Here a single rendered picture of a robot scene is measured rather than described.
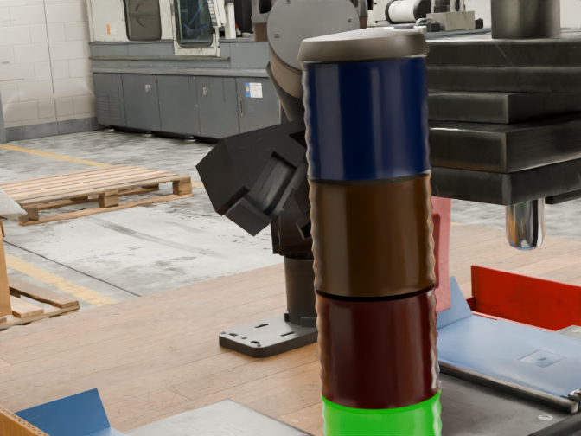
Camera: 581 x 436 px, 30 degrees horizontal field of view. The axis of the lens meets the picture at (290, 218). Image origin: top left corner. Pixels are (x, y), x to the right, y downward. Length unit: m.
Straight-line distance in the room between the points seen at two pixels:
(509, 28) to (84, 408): 0.40
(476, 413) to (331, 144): 0.31
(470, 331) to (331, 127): 0.42
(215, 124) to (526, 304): 8.94
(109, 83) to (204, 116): 2.02
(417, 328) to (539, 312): 0.66
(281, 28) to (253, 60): 8.55
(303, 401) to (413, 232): 0.56
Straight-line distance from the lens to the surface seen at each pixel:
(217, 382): 0.93
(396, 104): 0.31
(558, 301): 0.96
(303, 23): 0.67
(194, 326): 1.09
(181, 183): 7.28
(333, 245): 0.32
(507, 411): 0.60
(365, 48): 0.31
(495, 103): 0.56
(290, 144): 0.69
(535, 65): 0.56
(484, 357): 0.67
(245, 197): 0.67
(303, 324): 1.03
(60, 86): 12.15
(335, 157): 0.32
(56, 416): 0.78
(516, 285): 0.99
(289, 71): 0.67
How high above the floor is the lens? 1.21
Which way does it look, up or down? 11 degrees down
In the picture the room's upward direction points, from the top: 4 degrees counter-clockwise
